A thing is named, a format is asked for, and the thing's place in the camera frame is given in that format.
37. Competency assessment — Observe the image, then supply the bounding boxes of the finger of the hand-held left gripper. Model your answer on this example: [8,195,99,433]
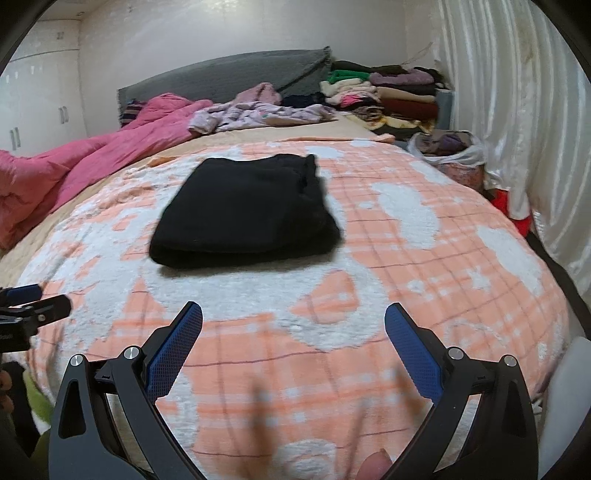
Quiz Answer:
[0,284,43,306]
[28,295,73,325]

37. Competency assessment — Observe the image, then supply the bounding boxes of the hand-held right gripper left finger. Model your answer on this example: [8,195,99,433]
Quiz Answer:
[48,301,206,480]

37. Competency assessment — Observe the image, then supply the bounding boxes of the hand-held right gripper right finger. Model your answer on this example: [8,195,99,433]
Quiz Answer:
[384,302,539,480]

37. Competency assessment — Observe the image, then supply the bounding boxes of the black printed t-shirt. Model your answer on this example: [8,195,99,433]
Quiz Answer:
[148,154,345,269]

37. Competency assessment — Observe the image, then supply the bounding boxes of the plastic bag of clothes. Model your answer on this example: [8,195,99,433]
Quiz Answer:
[406,130,488,167]

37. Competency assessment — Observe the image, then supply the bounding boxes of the pile of lilac clothes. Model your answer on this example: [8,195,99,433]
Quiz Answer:
[188,102,338,136]

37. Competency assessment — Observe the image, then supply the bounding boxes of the stack of folded clothes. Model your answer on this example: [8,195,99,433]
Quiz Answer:
[320,60,446,130]

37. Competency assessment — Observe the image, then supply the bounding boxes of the person's left hand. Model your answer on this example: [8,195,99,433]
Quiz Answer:
[0,369,14,411]

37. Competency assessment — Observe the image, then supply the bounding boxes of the person's right hand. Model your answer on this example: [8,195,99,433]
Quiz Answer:
[358,450,394,480]

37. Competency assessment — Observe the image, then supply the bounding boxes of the yellow-green garment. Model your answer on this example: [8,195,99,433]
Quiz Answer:
[21,369,61,480]

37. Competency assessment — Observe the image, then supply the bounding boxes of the peach plaid fleece blanket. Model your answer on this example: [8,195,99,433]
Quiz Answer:
[21,138,571,480]

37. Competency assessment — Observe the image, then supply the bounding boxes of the pink duvet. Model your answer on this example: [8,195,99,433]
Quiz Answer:
[0,92,215,250]

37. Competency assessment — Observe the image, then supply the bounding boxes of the white rounded object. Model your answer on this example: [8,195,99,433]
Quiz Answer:
[538,337,591,480]

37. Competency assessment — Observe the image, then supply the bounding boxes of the red cloth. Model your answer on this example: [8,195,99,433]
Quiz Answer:
[492,189,534,236]

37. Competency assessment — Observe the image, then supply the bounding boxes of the floral container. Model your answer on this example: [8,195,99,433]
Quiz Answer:
[436,161,485,190]

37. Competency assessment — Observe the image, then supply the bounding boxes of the white wardrobe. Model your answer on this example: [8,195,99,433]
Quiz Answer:
[0,18,90,153]

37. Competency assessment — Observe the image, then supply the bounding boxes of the dark striped garment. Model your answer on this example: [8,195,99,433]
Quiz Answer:
[121,99,148,125]

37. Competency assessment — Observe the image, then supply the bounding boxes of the mauve crumpled garment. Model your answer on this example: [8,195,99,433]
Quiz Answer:
[233,82,283,106]

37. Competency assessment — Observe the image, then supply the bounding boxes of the navy garment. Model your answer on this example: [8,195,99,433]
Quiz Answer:
[283,92,326,108]

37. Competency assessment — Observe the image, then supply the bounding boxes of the grey headboard cover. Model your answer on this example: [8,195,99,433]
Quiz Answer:
[117,46,333,127]

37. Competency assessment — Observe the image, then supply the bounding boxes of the white satin curtain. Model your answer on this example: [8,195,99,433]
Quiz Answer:
[434,0,591,291]

